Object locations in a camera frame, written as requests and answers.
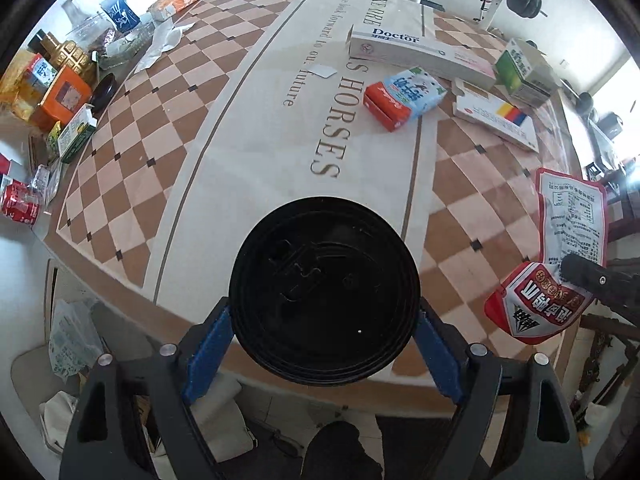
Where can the red snack pouch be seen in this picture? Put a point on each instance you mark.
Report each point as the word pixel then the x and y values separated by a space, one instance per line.
pixel 534 303

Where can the person's dark trouser legs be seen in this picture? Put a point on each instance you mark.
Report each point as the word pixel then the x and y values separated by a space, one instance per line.
pixel 335 453

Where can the red crushed can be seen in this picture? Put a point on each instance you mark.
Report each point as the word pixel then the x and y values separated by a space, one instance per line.
pixel 19 203

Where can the green white carton box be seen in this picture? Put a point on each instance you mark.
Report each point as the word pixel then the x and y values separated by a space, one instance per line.
pixel 525 73

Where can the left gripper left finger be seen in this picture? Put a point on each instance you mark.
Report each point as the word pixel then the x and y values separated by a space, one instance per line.
pixel 106 439

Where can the gold bottle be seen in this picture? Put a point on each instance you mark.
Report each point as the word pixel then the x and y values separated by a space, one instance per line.
pixel 64 53

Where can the red blue milk carton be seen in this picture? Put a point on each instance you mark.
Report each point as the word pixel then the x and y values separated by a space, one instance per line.
pixel 403 97

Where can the white folded cushion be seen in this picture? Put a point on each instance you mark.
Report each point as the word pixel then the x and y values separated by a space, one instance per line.
pixel 221 421

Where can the white Doctor toothpaste box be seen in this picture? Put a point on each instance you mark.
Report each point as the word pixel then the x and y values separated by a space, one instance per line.
pixel 383 45

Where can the white box with colour stripes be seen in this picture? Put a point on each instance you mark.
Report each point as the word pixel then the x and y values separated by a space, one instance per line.
pixel 507 121

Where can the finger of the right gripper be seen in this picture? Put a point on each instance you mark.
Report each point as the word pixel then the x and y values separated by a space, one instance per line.
pixel 617 290

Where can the checkered table cloth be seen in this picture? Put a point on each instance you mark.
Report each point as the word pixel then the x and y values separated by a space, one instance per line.
pixel 260 104

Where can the black round plastic lid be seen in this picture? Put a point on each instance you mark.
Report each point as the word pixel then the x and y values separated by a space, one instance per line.
pixel 323 292

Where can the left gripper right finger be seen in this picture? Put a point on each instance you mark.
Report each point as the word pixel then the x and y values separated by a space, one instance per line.
pixel 511 420

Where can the orange box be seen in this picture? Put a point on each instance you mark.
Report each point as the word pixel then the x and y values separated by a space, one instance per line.
pixel 65 96

